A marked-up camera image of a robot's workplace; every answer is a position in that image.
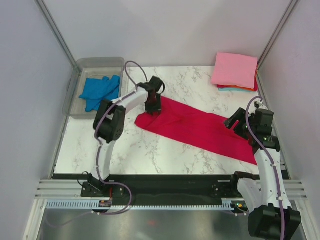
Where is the red t shirt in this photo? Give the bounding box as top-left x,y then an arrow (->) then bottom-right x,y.
135,97 -> 257,165

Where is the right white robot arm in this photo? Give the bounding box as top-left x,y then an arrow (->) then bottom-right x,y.
224,108 -> 301,240

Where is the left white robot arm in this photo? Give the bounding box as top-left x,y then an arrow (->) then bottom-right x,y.
81,76 -> 166,198

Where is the teal folded t shirt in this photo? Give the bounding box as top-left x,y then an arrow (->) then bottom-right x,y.
218,87 -> 243,92

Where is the pink folded t shirt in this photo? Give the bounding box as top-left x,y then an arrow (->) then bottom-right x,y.
211,52 -> 258,89

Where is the blue t shirt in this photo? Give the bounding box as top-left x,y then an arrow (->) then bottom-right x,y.
79,75 -> 121,113

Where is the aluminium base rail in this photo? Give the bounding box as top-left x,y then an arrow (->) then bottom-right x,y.
35,179 -> 307,200

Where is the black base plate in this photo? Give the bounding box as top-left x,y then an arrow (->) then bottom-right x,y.
81,174 -> 241,206

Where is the right aluminium frame post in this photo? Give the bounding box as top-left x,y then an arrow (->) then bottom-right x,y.
257,0 -> 300,70

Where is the aluminium frame post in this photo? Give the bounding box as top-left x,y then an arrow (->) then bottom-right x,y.
257,0 -> 300,70
35,0 -> 80,74

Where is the white slotted cable duct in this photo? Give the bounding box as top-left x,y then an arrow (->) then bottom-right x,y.
45,198 -> 238,211

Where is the left aluminium frame post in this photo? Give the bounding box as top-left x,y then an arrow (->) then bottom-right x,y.
35,0 -> 80,74

